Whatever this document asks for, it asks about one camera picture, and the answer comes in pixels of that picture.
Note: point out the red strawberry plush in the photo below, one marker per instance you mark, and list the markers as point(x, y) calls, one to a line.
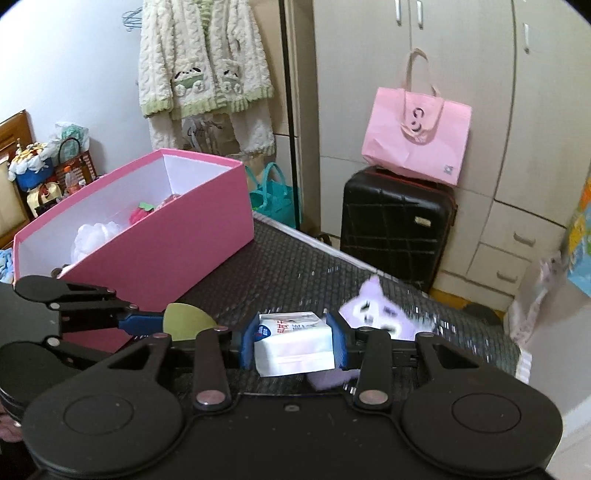
point(141, 215)

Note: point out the white tissue pack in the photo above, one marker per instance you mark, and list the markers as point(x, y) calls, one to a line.
point(291, 350)

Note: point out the pink cardboard box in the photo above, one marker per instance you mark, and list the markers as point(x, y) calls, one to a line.
point(184, 240)

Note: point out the wooden furniture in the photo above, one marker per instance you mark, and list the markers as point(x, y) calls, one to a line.
point(14, 134)

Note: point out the cream fleece jacket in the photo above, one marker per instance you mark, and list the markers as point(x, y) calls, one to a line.
point(203, 41)

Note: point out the purple plush toy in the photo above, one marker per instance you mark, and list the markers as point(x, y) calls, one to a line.
point(364, 300)

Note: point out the white mesh bath sponge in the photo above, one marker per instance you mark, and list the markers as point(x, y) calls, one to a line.
point(94, 237)

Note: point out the pink tote bag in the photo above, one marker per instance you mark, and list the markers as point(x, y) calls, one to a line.
point(415, 147)

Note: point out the plaid handbag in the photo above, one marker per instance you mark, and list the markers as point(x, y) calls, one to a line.
point(76, 170)

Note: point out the teal tote bag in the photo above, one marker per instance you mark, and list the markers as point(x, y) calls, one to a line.
point(277, 203)

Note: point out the white plastic bag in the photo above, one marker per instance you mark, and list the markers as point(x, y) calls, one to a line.
point(69, 134)

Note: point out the yellow white bouquet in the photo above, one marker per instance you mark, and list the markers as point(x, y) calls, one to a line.
point(30, 161)

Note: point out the clear plastic bag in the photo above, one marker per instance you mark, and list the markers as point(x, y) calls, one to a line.
point(531, 300)

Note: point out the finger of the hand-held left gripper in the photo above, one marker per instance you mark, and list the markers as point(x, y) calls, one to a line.
point(87, 353)
point(138, 323)

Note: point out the white brown-patched plush ball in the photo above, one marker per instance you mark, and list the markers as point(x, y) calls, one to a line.
point(62, 271)

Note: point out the black suitcase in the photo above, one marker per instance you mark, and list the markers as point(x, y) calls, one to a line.
point(392, 230)

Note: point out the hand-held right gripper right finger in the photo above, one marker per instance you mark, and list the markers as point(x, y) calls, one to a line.
point(337, 341)

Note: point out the beige wardrobe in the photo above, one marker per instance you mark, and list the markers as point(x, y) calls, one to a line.
point(508, 115)

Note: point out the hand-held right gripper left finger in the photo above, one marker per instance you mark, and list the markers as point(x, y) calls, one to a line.
point(249, 339)

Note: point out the black textured mat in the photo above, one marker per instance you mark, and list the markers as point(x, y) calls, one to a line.
point(300, 277)

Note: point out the green egg toy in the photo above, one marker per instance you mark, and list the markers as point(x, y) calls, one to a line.
point(187, 321)

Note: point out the colourful paper gift bag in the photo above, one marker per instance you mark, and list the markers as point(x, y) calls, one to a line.
point(579, 240)

